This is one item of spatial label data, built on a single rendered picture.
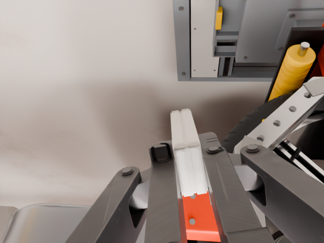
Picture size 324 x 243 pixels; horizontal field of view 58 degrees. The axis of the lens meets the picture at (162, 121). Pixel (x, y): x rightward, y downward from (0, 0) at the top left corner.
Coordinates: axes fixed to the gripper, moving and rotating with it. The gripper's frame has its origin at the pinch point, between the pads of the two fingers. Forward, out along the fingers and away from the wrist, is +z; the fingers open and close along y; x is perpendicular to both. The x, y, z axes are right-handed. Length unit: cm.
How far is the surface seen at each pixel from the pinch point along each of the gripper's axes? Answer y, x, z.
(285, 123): 18.1, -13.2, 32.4
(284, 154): 19.5, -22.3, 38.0
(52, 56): -57, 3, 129
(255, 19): 28, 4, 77
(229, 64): 25, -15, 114
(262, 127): 13.9, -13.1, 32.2
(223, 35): 20, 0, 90
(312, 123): 27, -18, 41
